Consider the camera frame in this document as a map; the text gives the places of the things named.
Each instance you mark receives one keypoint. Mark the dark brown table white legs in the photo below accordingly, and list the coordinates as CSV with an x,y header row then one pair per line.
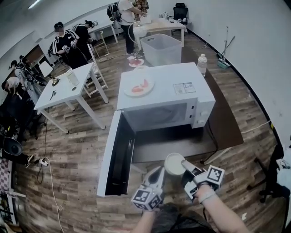
x,y
227,127

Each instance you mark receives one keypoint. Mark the small metal tool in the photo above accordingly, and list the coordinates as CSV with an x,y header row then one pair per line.
x,y
53,94

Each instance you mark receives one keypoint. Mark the light wooden stool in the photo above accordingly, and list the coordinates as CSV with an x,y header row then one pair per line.
x,y
102,36

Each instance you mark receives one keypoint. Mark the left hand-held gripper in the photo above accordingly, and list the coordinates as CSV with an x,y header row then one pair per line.
x,y
145,199

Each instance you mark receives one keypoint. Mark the ceiling tube light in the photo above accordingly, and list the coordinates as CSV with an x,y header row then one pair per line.
x,y
34,4

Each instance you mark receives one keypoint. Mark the white square table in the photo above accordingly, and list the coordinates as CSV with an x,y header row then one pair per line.
x,y
63,95

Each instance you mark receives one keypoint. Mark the small plate with red food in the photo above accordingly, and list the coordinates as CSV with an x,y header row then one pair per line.
x,y
136,62

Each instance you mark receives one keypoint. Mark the person's left forearm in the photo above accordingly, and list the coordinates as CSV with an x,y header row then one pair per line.
x,y
145,223

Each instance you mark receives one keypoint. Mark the translucent plastic bin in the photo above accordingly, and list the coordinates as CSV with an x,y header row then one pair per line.
x,y
161,52

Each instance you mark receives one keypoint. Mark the white cloth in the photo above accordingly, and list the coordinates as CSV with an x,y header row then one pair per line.
x,y
285,177

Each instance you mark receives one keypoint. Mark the white wooden chair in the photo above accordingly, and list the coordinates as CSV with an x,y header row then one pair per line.
x,y
94,68

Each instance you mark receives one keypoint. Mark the long white table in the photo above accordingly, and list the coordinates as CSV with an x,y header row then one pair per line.
x,y
102,28

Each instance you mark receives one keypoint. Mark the black high-back office chair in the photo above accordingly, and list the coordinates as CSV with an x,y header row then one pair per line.
x,y
180,11

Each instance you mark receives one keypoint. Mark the light wooden-top table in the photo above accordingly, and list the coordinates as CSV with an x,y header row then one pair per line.
x,y
163,25

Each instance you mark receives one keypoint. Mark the white paper scrap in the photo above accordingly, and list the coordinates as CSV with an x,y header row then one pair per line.
x,y
244,216

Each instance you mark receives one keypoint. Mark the red shrimp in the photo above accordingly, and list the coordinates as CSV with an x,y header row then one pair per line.
x,y
146,83
137,89

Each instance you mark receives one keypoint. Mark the checkered cloth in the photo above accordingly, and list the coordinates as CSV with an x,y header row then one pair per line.
x,y
4,177

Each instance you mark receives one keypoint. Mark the white power strip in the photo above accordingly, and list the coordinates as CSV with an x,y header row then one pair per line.
x,y
44,162

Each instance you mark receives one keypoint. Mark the white microwave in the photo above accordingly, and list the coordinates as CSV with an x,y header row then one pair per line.
x,y
163,91

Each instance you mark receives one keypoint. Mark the black white patterned board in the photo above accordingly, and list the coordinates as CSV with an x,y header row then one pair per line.
x,y
6,209

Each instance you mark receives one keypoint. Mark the white bowl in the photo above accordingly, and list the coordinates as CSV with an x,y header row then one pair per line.
x,y
174,165

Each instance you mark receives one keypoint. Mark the flat mop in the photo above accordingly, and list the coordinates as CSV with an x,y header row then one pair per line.
x,y
224,64

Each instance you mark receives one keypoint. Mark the white jug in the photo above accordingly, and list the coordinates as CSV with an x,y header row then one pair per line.
x,y
72,78

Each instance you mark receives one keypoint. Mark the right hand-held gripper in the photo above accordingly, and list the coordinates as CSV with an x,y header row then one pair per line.
x,y
214,177

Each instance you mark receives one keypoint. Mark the clear plastic bottle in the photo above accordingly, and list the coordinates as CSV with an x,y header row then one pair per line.
x,y
202,67

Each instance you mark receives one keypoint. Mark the large white plate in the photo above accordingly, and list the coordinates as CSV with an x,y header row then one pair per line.
x,y
130,93

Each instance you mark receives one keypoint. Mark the brass bell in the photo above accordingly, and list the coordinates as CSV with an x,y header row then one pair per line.
x,y
55,82

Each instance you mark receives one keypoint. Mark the person's right forearm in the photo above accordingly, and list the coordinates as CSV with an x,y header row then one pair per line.
x,y
218,214

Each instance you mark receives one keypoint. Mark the grey metal lamp shade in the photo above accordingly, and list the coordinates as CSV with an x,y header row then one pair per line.
x,y
12,148

